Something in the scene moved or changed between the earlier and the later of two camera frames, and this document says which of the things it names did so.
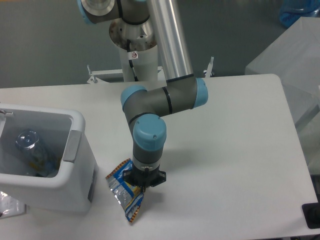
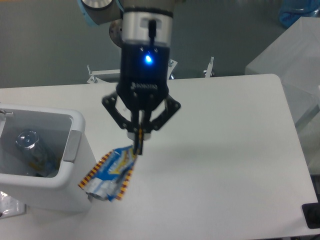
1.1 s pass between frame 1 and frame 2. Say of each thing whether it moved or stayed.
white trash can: stayed
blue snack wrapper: moved
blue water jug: stayed
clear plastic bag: stayed
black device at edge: stayed
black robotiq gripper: moved
